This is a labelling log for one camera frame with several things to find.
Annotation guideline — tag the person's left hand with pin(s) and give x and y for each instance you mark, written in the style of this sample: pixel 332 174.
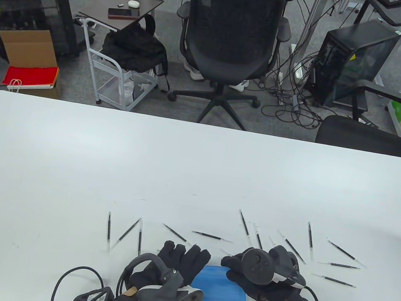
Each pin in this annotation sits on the person's left hand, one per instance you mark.
pixel 150 272

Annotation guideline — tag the person's right hand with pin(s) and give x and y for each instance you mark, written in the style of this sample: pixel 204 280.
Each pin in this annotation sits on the person's right hand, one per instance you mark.
pixel 272 299

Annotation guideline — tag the person's left little finger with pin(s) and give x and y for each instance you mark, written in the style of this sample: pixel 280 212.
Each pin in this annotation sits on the person's left little finger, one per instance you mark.
pixel 166 251

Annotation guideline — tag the person's left middle finger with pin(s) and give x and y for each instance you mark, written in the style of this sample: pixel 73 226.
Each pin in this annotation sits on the person's left middle finger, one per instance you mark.
pixel 191 260

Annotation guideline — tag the person's right fingers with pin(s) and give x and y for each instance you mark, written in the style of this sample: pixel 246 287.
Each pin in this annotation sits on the person's right fingers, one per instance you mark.
pixel 233 268

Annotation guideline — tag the blue plastic case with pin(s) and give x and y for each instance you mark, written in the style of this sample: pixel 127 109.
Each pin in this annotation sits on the blue plastic case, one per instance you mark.
pixel 220 290

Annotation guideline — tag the grey controller on right glove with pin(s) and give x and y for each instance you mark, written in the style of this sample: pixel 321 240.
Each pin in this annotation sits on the grey controller on right glove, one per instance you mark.
pixel 256 266

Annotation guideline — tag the grey controller on glove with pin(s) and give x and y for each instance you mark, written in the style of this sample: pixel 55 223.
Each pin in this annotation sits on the grey controller on glove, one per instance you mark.
pixel 162 297
pixel 256 266

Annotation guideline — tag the grey controller on left glove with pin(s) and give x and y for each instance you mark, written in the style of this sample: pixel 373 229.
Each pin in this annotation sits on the grey controller on left glove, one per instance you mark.
pixel 162 297

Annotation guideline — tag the scattered black pen refills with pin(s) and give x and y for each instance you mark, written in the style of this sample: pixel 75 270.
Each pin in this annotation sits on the scattered black pen refills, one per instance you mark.
pixel 310 240

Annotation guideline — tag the white metal trolley cart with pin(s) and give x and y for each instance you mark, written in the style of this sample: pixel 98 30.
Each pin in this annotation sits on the white metal trolley cart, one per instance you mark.
pixel 111 79

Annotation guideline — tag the black office chair with armrest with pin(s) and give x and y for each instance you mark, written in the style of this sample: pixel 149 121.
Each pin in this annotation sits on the black office chair with armrest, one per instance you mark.
pixel 370 137

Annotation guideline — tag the black backpack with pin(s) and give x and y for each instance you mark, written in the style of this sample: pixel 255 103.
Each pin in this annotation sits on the black backpack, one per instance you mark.
pixel 135 47

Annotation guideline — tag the white power strip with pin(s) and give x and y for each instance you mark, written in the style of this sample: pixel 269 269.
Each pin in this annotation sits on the white power strip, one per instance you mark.
pixel 298 72

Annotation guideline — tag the red folder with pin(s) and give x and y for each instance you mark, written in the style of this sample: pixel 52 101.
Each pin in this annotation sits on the red folder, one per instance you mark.
pixel 31 75

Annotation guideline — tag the green packet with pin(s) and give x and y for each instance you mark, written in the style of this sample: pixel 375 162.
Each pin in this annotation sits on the green packet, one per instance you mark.
pixel 398 110

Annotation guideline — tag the black mesh office chair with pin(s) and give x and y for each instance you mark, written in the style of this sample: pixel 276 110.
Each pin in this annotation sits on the black mesh office chair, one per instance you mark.
pixel 233 30

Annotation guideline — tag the black computer tower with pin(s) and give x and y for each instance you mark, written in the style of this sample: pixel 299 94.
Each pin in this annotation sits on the black computer tower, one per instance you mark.
pixel 351 60

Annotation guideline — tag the dark smartphone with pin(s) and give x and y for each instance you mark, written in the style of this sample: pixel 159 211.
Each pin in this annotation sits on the dark smartphone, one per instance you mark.
pixel 123 13

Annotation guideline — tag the brown cardboard box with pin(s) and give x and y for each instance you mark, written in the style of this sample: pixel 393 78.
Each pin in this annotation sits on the brown cardboard box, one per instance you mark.
pixel 27 45

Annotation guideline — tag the white earbuds case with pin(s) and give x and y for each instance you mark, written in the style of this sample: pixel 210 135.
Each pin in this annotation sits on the white earbuds case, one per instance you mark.
pixel 133 4

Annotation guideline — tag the black glass-front cabinet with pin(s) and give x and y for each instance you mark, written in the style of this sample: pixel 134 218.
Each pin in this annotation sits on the black glass-front cabinet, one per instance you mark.
pixel 28 9

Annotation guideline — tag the black desk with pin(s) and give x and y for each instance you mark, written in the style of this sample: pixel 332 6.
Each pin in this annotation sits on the black desk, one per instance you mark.
pixel 396 16

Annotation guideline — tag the black keyboard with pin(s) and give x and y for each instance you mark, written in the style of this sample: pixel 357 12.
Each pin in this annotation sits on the black keyboard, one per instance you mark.
pixel 389 0

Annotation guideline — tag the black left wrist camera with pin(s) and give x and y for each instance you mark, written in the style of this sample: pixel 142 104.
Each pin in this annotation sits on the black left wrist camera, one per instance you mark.
pixel 91 300

